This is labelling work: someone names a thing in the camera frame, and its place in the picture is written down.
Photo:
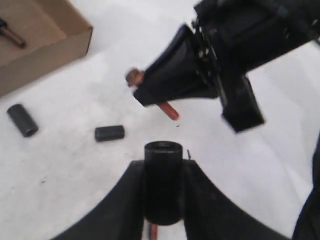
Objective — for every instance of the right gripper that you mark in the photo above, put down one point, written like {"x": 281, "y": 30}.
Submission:
{"x": 245, "y": 35}

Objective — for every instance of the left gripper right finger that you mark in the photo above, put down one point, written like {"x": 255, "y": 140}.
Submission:
{"x": 215, "y": 207}

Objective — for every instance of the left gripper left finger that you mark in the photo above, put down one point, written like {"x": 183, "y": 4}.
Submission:
{"x": 117, "y": 207}

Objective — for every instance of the black cylindrical sleeve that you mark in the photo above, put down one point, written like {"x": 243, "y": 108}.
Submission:
{"x": 23, "y": 120}
{"x": 109, "y": 133}
{"x": 163, "y": 180}

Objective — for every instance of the cardboard box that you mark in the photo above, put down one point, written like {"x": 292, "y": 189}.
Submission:
{"x": 47, "y": 32}

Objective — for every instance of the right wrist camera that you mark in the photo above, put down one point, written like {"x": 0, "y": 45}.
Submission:
{"x": 243, "y": 107}

